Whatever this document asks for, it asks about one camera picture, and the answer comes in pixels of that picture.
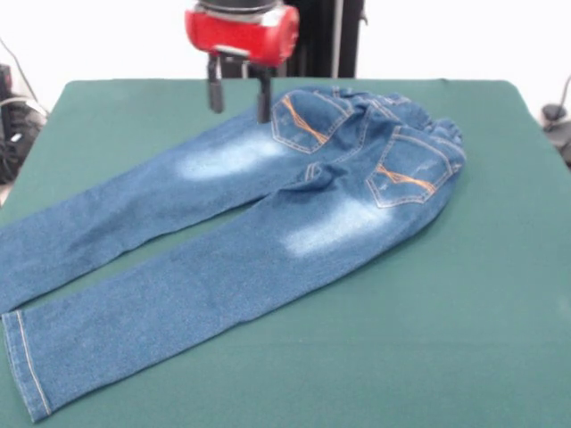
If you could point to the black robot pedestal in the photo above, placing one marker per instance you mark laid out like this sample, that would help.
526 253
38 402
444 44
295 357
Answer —
330 44

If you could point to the blue denim jeans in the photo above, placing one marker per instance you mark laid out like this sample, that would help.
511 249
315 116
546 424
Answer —
223 267

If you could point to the dark green table cloth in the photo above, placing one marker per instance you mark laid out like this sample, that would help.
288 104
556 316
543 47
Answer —
490 267

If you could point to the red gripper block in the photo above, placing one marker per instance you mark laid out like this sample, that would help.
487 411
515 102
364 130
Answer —
241 35

